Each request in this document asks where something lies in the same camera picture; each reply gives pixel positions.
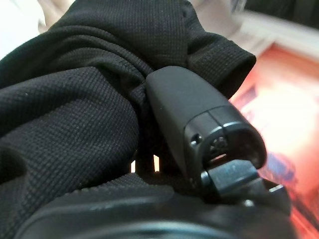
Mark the red garment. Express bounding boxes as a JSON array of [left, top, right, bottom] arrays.
[[228, 45, 319, 226]]

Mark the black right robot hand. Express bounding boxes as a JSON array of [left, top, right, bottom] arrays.
[[14, 65, 300, 239]]

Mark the black garment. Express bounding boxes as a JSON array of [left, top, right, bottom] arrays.
[[0, 0, 257, 239]]

